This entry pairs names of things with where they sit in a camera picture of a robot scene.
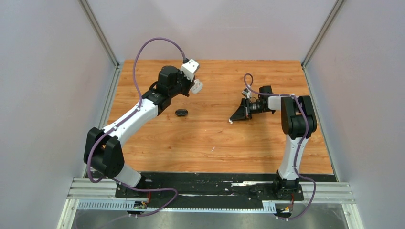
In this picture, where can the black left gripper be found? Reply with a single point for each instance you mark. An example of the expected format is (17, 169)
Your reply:
(189, 83)

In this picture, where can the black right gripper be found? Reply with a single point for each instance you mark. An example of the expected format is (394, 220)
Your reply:
(243, 112)

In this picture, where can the white earbud charging case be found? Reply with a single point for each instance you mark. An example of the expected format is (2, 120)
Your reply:
(197, 86)

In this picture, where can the black earbud charging case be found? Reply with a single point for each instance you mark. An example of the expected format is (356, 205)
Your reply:
(181, 112)

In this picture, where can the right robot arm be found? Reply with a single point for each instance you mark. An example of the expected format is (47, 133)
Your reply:
(298, 122)

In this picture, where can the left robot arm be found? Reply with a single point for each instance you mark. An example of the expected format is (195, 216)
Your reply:
(103, 149)

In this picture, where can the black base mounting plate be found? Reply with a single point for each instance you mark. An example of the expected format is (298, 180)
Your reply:
(169, 178)

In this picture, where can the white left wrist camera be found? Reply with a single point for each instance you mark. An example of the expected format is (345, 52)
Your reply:
(189, 69)

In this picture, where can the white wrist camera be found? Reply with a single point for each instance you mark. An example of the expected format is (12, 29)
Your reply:
(247, 93)
(189, 69)

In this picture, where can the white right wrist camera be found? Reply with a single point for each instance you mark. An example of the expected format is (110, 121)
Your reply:
(247, 93)

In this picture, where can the left aluminium corner post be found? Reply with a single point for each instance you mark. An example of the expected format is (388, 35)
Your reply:
(87, 9)

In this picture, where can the aluminium corner post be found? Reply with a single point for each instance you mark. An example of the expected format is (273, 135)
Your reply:
(87, 9)
(322, 32)

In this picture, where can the aluminium frame rail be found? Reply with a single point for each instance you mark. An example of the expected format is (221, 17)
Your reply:
(321, 193)

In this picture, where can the right aluminium corner post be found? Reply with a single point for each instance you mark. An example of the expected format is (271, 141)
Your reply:
(322, 32)

